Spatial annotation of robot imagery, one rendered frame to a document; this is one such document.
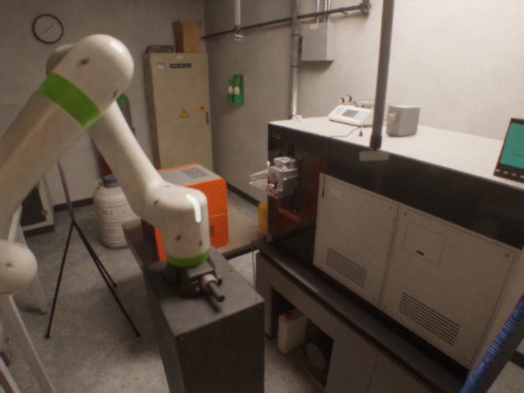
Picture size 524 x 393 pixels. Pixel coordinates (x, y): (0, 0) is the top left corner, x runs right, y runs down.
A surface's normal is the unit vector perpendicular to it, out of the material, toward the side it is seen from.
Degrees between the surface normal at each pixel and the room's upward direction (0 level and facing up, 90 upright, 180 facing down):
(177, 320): 0
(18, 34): 90
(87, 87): 85
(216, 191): 90
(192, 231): 90
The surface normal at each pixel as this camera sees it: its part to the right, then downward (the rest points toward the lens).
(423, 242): -0.83, 0.21
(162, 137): 0.56, 0.31
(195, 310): 0.00, -0.93
